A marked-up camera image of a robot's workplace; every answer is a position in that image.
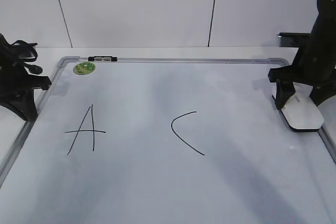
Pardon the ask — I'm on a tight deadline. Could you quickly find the whiteboard with aluminium frame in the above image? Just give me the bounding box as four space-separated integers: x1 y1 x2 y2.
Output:
1 58 335 223

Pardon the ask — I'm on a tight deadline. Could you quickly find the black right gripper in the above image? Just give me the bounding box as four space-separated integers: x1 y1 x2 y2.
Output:
268 38 335 109

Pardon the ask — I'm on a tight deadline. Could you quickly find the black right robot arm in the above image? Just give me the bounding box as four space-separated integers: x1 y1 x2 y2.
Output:
268 0 335 110

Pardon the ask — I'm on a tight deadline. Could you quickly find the white whiteboard eraser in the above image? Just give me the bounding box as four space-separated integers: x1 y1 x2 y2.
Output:
279 83 324 132

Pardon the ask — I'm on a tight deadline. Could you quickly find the black whiteboard marker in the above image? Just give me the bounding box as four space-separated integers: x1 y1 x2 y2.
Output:
88 56 118 62

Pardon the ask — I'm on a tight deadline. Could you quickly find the green round magnet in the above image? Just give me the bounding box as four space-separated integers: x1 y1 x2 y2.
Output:
73 62 96 75

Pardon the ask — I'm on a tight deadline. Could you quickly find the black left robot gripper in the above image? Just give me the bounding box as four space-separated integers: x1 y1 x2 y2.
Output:
1 35 51 121

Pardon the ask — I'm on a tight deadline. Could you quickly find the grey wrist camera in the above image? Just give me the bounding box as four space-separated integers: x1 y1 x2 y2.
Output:
278 32 310 48

